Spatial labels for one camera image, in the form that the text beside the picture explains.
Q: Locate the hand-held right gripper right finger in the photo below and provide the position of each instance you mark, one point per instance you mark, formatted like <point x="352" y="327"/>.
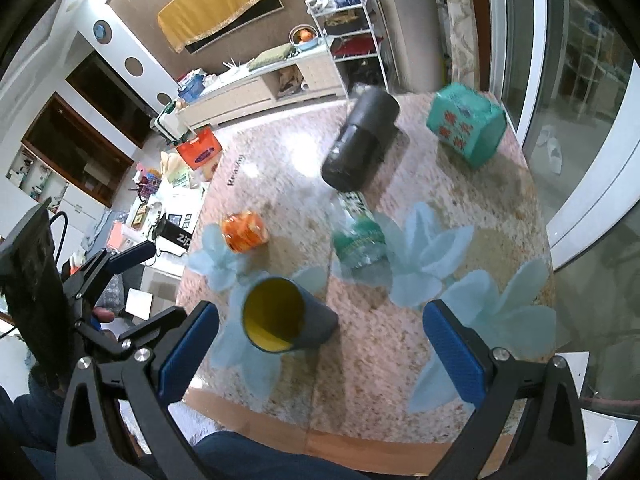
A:
<point x="456" y="355"/>

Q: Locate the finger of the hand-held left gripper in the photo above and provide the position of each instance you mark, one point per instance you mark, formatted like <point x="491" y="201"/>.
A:
<point x="145" y="327"/>
<point x="131" y="255"/>

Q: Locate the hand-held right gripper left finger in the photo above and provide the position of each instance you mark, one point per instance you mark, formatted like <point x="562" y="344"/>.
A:
<point x="186" y="357"/>

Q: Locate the dark blue cup yellow inside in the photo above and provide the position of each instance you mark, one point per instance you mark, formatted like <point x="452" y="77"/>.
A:
<point x="317" y="322"/>

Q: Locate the person's left hand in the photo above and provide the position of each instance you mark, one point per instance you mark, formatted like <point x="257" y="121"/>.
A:
<point x="103" y="315"/>

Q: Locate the white paper sheet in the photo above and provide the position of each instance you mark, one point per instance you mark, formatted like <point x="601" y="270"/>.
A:
<point x="138" y="303"/>

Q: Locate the black printed box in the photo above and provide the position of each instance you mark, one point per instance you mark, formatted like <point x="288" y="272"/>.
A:
<point x="175" y="234"/>

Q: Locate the orange drink can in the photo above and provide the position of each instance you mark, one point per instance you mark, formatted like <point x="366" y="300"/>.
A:
<point x="245" y="231"/>

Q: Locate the person's right leg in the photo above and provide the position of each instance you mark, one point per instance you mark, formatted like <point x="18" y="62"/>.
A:
<point x="260" y="460"/>

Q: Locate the person's leg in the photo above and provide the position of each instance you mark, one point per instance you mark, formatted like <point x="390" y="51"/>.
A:
<point x="260" y="460"/>
<point x="25" y="425"/>

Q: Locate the orange plastic bag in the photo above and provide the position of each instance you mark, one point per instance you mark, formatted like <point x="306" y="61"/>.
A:
<point x="200" y="149"/>

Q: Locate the person's left leg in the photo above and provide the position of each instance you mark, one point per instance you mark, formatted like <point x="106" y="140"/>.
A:
<point x="25" y="425"/>

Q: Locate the clear bottle green label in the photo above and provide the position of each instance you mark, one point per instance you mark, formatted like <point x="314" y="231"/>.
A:
<point x="359" y="247"/>

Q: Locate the blue storage box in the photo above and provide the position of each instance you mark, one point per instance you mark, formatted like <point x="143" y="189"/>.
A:
<point x="191" y="91"/>

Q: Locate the white low cabinet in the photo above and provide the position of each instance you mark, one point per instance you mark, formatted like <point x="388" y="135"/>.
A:
<point x="265" y="85"/>

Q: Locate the teal printed box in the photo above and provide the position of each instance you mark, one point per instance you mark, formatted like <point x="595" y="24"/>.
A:
<point x="465" y="125"/>

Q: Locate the white slippers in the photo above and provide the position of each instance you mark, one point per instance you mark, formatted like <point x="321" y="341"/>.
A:
<point x="548" y="142"/>

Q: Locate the black cylindrical flask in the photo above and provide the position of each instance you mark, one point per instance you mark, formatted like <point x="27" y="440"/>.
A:
<point x="360" y="140"/>

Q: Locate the green cushion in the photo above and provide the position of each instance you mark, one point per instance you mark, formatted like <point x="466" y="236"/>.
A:
<point x="270" y="55"/>

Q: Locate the yellow cloth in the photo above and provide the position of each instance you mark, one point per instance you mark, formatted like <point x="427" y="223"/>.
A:
<point x="220" y="2"/>

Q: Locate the bowl of fruit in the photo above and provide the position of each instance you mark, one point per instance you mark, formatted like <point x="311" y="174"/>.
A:
<point x="303" y="37"/>

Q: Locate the patterned curtain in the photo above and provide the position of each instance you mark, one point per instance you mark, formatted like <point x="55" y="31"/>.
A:
<point x="462" y="25"/>

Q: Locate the white sliding door frame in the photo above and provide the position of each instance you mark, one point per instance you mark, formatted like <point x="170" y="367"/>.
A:
<point x="555" y="110"/>

